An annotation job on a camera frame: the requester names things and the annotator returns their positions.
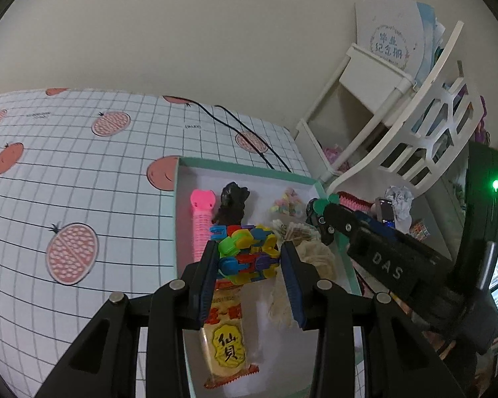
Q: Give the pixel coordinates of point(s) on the white wreath print booklet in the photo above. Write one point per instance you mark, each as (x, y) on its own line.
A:
(392, 33)

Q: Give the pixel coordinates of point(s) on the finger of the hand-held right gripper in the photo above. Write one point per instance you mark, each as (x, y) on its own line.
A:
(369, 222)
(340, 219)

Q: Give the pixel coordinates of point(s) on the crumpled white paper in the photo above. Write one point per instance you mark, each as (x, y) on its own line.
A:
(400, 199)

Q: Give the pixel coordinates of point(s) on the orange white snack packet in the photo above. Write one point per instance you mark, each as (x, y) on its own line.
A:
(228, 348)

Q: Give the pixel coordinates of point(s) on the colorful plastic block toy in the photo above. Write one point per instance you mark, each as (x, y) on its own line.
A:
(245, 253)

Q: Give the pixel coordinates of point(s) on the white shelf rack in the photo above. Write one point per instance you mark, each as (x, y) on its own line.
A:
(373, 70)

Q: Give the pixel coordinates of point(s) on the red white crocheted mat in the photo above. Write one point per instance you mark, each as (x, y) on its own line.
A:
(355, 202)

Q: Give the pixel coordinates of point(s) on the pink spring toy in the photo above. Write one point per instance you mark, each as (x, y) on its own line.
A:
(201, 224)

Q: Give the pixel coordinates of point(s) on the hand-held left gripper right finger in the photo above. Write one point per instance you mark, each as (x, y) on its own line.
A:
(292, 286)

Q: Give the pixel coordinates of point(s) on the pink fluffy cloth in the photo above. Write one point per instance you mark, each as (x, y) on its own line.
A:
(334, 154)

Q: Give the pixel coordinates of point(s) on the black figure toy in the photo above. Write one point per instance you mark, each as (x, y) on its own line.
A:
(230, 205)

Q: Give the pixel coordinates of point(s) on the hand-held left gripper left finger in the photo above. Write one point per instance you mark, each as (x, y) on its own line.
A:
(205, 290)

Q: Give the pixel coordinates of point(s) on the puzzle cube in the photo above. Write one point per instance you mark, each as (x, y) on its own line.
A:
(421, 230)

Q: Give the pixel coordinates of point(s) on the black toy car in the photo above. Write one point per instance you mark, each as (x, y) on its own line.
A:
(313, 215)

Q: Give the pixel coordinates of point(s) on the smartphone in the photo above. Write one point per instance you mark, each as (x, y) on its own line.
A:
(385, 211)

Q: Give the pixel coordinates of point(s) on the green-rimmed white tray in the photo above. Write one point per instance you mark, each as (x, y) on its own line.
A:
(253, 180)

